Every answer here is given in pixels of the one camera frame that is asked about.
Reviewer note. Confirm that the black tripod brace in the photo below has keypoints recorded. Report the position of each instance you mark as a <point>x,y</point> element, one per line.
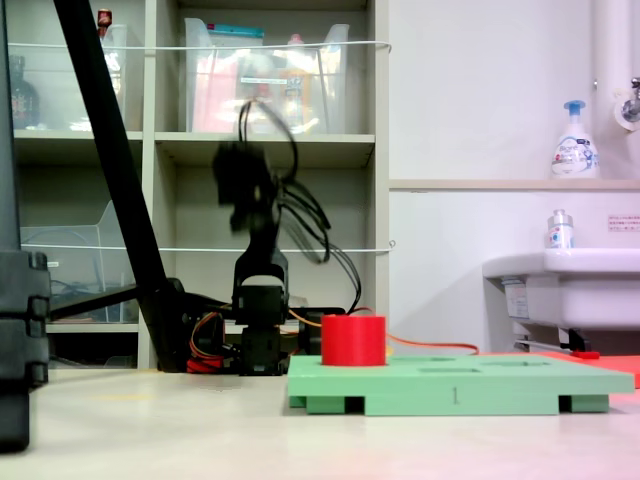
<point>90,302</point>

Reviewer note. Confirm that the teal topped package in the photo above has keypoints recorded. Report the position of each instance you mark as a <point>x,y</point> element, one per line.
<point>235,32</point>

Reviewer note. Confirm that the black tripod leg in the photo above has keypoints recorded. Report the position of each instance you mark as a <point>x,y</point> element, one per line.
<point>7,150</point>
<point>116,150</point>

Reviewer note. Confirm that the dark glass bottle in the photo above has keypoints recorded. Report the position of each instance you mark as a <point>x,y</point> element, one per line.
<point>24,100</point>

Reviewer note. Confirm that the notched black stack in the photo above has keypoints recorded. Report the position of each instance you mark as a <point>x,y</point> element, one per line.
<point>20,350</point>

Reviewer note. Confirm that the small clear sanitiser bottle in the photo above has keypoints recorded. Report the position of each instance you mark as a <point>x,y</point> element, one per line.
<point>560,232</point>

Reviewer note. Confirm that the white foam soap bottle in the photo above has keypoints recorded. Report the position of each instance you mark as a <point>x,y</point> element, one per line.
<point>575,150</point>

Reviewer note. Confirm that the metal faucet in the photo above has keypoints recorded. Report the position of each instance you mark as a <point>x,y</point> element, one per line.
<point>629,107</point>

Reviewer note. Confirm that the orange bottle pink cap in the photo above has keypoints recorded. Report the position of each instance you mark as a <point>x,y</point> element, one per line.
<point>297,85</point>

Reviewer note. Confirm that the clear plastic bin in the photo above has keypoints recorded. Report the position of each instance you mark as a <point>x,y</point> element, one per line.
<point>330,75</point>
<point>55,90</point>
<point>75,270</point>

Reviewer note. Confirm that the white sink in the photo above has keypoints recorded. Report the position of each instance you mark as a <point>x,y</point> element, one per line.
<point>590,295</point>

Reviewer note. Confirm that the beige shelf unit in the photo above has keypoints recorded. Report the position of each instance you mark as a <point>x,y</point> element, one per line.
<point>340,145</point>

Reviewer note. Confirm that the small wall sign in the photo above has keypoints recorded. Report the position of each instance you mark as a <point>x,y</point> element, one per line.
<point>624,223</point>

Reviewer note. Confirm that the red cylinder block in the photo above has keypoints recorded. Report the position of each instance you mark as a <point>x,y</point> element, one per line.
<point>354,340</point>

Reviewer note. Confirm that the black base clamp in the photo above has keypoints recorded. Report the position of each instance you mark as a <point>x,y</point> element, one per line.
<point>310,335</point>

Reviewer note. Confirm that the green shape sorting board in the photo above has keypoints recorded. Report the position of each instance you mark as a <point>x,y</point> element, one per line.
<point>450,387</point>

